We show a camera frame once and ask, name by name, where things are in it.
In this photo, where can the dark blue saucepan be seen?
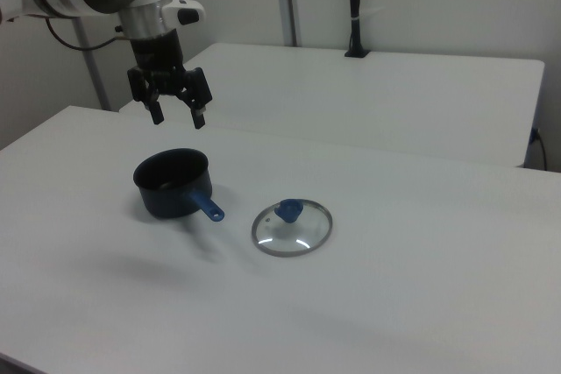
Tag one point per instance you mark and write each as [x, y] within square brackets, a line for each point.
[175, 203]

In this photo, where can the glass lid with blue knob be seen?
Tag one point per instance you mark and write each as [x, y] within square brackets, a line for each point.
[288, 209]

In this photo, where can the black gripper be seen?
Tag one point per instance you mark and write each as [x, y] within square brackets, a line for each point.
[155, 56]

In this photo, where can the white side table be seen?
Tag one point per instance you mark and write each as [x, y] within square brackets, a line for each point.
[372, 98]

